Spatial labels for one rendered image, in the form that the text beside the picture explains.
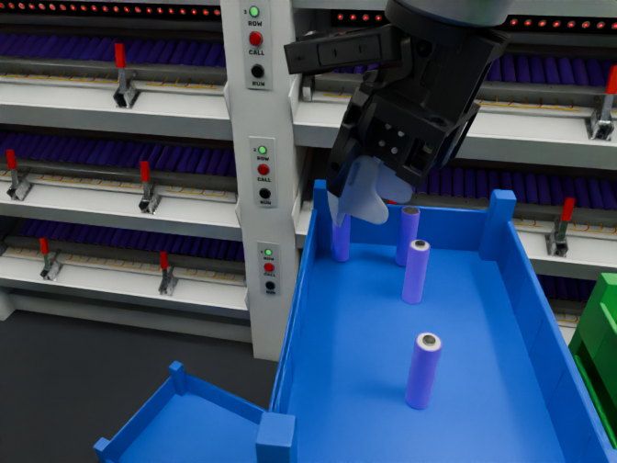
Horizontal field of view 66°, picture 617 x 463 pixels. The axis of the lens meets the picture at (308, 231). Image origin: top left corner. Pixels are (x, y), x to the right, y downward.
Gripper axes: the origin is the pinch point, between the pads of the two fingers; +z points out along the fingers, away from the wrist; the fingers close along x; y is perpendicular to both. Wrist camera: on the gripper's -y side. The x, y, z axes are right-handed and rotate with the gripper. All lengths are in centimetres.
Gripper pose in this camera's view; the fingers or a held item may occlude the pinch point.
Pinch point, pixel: (342, 207)
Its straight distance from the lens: 47.1
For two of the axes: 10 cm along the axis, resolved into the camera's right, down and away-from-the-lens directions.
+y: 7.7, 5.4, -3.3
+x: 6.0, -4.5, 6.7
